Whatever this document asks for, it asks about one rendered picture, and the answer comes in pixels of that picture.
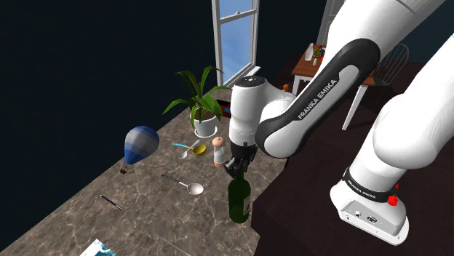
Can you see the red box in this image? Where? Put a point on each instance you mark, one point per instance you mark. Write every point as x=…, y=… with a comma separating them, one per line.
x=224, y=105

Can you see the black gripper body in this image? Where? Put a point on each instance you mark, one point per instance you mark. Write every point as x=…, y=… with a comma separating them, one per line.
x=244, y=153

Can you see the wooden table with white legs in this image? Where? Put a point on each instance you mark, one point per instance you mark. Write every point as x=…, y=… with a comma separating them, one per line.
x=305, y=67

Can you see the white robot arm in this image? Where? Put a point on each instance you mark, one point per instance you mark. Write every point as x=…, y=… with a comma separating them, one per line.
x=397, y=117

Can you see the large silver spoon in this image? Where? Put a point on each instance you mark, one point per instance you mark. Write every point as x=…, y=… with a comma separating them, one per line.
x=195, y=188

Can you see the wooden pepper mill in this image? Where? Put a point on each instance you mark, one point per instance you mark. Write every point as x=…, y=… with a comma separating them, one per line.
x=218, y=153

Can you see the dark robot stand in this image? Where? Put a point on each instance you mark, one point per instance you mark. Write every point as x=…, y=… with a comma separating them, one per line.
x=319, y=198

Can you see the dark spindle-back chair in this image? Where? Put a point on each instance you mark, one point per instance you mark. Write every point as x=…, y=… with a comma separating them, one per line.
x=392, y=67

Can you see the white framed window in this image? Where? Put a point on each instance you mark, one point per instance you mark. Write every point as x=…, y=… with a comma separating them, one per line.
x=236, y=39

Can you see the blue grey hot-air balloon figure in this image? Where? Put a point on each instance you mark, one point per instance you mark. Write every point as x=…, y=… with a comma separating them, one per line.
x=140, y=143

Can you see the green wine bottle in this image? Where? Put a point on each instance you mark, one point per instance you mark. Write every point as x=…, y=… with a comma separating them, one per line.
x=238, y=202

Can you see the white door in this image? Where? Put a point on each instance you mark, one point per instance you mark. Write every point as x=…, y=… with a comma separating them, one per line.
x=328, y=21

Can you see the potted green plant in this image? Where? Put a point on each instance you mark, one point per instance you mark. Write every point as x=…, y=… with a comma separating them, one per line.
x=205, y=106

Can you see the small silver spoon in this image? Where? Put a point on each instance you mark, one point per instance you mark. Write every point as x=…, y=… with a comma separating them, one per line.
x=184, y=154

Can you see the dark pen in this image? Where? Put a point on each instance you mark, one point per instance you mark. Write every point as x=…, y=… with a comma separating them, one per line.
x=112, y=203

